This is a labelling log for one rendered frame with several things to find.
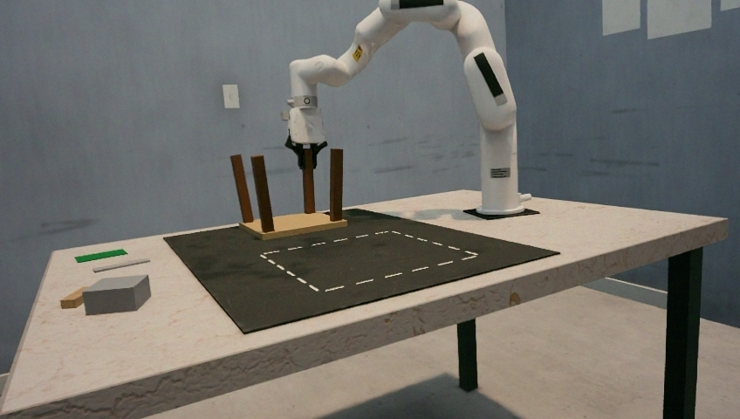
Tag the tan wooden block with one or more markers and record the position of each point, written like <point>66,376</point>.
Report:
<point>73,300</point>

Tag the dark brown work mat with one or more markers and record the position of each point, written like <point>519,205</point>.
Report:
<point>258,295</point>

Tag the green flat block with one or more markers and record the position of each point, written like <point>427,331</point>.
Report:
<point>100,255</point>

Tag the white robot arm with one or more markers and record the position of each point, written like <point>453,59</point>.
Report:
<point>483,69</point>

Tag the tan wooden stool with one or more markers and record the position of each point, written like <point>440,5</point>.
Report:
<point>289,225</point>

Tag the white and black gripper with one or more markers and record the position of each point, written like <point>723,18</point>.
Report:
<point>306,126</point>

